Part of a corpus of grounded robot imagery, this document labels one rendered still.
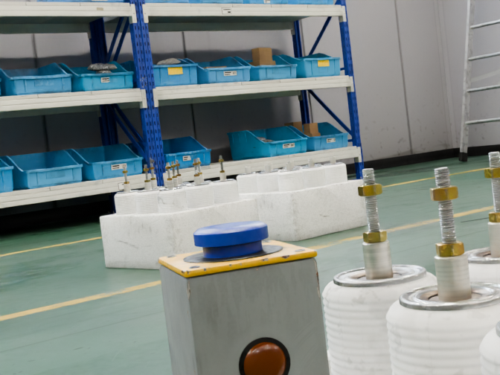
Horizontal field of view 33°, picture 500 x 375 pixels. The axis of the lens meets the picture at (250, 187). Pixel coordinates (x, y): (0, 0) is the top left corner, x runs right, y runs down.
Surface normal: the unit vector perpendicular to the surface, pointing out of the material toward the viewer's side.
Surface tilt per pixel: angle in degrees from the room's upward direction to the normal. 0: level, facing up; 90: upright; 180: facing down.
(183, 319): 90
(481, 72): 90
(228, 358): 90
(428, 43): 90
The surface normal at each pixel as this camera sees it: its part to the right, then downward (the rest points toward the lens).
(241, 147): -0.79, 0.18
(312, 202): 0.65, -0.04
